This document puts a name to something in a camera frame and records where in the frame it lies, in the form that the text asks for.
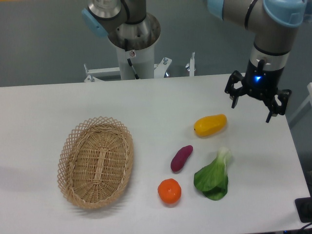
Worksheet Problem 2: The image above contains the black device at edge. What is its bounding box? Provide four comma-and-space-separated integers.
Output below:
295, 197, 312, 223

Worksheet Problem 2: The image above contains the white metal base frame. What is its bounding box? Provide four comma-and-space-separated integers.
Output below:
84, 52, 196, 82

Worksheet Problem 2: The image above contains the white furniture piece at right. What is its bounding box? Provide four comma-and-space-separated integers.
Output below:
289, 82, 312, 129

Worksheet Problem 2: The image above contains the purple sweet potato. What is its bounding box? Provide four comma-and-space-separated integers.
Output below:
170, 145, 193, 173

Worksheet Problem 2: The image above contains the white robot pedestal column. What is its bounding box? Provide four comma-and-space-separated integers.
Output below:
115, 45, 155, 80

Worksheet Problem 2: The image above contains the black cable on pedestal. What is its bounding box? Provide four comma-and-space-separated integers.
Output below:
124, 39, 140, 80

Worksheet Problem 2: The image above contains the woven wicker basket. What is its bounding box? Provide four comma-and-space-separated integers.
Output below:
57, 117, 134, 209

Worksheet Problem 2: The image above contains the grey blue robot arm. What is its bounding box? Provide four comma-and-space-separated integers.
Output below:
81, 0, 308, 117

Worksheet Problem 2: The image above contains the yellow mango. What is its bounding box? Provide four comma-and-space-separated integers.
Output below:
194, 114, 227, 137

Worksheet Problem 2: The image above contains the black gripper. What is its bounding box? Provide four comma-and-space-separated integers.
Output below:
225, 61, 292, 123

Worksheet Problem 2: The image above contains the green bok choy leaf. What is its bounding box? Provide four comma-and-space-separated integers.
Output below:
193, 147, 232, 201

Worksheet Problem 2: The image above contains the orange tangerine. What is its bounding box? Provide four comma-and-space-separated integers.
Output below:
157, 178, 181, 204

